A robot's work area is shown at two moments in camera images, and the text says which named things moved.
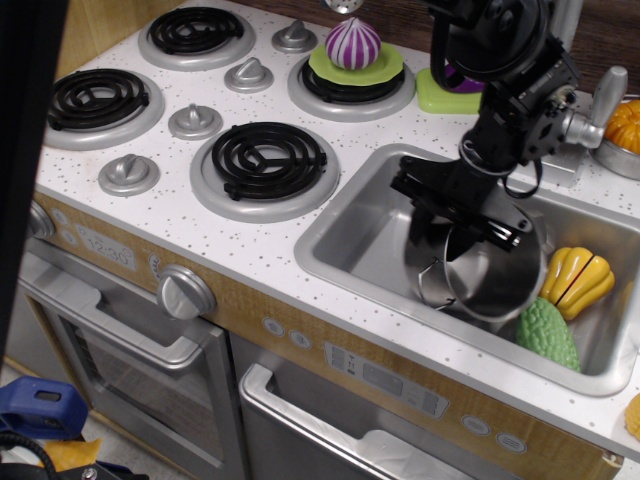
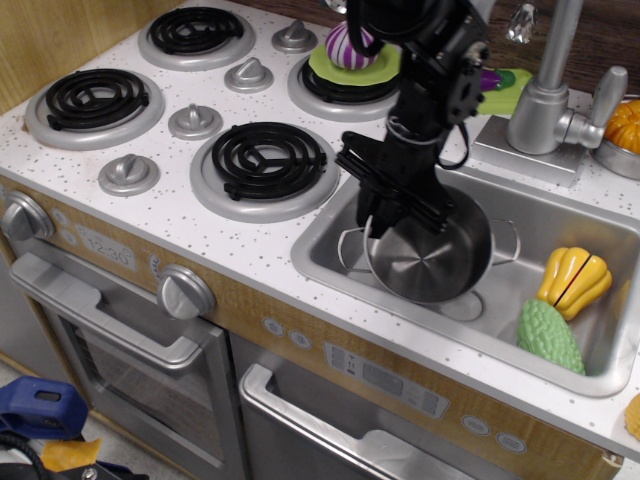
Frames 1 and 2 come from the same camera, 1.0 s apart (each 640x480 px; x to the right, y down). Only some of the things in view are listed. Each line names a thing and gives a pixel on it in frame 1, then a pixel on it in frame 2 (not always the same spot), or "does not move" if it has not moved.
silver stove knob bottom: x=129 y=175 does not move
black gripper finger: x=421 y=224 -> x=368 y=200
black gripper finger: x=461 y=240 -> x=386 y=217
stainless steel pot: x=486 y=282 -> x=423 y=265
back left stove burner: x=197 y=38 does not move
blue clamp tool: x=43 y=409 does not move
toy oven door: x=161 y=383 does not move
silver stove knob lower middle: x=195 y=123 does not move
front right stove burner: x=264 y=173 does not move
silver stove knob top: x=294 y=39 does not move
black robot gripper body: x=462 y=193 -> x=396 y=173
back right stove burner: x=338 y=102 does not move
